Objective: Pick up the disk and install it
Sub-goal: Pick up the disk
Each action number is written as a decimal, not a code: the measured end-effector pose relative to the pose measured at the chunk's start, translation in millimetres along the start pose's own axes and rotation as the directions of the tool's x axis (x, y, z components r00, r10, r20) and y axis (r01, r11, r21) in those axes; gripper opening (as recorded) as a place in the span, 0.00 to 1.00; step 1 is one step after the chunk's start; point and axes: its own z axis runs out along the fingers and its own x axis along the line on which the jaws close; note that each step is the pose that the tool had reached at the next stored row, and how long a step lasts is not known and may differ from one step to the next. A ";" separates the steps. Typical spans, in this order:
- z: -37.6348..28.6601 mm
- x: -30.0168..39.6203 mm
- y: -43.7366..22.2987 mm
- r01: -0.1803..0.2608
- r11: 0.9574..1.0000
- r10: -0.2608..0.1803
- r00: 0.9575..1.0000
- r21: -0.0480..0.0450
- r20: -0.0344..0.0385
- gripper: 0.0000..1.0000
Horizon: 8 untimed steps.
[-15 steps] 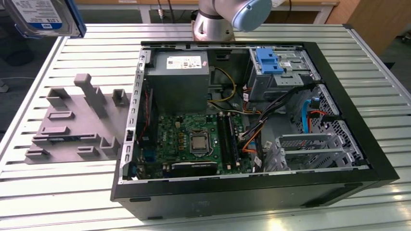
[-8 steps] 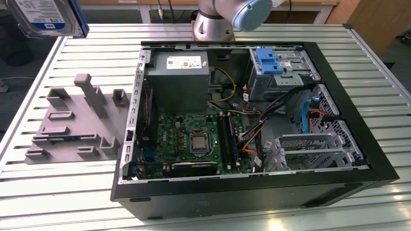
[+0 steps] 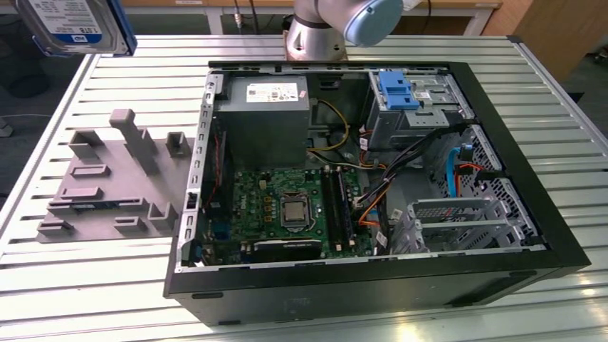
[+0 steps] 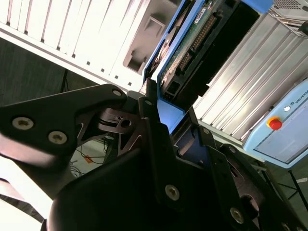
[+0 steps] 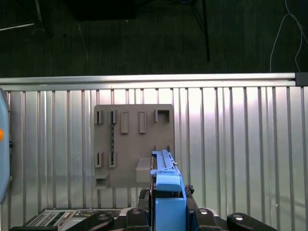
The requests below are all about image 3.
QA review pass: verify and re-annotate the blue SATA wire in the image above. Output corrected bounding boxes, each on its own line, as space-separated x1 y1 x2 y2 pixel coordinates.
446 142 475 199

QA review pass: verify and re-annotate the multicolour disk power wire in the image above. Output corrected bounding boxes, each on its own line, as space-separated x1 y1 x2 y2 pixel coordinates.
454 162 506 188

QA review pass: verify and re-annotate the hard disk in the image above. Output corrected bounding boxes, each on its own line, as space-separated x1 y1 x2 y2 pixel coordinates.
17 0 139 58

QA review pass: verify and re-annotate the metal disk bay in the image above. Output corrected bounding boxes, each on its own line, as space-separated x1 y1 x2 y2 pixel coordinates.
389 197 543 256

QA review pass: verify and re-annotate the black CPU socket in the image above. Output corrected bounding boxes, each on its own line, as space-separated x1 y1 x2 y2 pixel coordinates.
277 191 319 233

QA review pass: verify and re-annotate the silver CPU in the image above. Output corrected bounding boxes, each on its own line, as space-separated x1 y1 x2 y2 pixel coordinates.
283 202 310 222

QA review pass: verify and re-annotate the green motherboard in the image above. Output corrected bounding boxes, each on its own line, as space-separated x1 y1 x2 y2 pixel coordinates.
203 167 377 264

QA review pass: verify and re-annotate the RAM stick in slot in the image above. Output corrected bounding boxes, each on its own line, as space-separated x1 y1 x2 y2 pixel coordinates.
331 165 358 247

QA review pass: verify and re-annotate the grey power supply unit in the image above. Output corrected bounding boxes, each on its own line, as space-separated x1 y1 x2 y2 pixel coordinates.
217 74 313 172

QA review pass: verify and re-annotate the grey optical drive cage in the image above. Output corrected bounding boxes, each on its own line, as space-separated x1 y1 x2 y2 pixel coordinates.
366 69 477 150

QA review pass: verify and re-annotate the black graphics card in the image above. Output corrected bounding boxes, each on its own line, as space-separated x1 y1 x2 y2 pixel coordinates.
241 237 325 264

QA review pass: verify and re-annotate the blue plastic drive latch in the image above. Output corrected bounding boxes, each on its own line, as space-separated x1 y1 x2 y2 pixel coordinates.
379 71 422 110

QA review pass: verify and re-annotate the black PC case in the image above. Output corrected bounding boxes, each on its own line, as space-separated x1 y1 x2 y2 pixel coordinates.
163 60 594 327

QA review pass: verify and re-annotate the grey parts rack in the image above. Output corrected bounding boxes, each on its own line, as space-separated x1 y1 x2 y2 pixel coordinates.
37 108 197 247

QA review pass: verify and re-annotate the RAM stick on rack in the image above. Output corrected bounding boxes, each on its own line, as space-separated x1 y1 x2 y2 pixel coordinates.
71 201 118 211

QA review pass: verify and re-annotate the black chair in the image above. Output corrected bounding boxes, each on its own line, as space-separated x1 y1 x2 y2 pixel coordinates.
0 53 54 99

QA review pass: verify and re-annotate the brown wooden cabinet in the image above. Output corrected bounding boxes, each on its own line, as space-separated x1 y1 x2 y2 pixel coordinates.
485 0 608 85

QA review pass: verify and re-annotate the yellow wire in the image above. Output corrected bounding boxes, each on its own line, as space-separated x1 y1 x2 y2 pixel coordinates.
306 99 353 161

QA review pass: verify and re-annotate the orange SATA cable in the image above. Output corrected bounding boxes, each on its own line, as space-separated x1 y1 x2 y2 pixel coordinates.
357 199 382 228

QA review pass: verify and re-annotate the black cable bundle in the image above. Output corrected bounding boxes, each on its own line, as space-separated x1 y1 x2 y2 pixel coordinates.
354 123 471 211

